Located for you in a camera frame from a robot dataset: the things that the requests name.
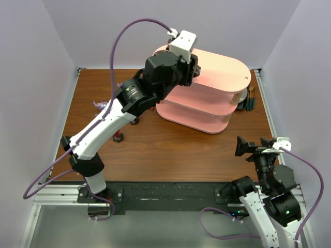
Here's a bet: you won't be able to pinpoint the red spider hero figurine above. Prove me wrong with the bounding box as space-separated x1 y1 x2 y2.
112 130 124 143

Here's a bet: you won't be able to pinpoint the black bat-masked figurine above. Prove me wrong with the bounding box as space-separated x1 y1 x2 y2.
193 65 201 78

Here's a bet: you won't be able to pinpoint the brown-haired hero figurine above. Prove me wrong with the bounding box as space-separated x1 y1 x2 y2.
166 38 174 51

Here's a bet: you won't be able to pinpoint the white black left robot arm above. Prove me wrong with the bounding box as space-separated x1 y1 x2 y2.
61 50 201 194

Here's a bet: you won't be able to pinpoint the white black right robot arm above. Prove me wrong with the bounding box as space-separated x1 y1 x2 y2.
231 136 302 247

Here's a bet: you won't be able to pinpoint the pink three-tier oval shelf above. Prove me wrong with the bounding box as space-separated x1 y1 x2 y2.
156 49 251 134

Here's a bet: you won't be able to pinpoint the dark tools behind shelf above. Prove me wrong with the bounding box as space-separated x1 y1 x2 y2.
236 86 255 111

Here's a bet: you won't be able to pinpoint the black-haired figurine on base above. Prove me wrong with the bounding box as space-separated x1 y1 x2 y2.
130 117 140 125

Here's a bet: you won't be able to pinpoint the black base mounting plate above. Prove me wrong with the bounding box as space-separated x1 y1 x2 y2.
77 181 249 216

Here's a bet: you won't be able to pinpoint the purple bunny toy lying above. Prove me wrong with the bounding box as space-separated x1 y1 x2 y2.
93 101 108 111

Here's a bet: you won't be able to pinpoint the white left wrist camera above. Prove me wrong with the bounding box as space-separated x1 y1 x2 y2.
169 29 197 63

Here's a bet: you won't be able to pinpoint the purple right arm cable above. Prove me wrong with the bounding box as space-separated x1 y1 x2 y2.
280 147 324 245

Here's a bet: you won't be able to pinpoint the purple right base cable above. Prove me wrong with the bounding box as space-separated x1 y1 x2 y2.
199 207 261 239

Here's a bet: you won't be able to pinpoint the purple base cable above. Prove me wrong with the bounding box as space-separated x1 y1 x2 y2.
199 207 261 239
87 195 116 222

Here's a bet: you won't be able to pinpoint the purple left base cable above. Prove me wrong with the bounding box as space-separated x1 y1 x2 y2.
87 195 116 222

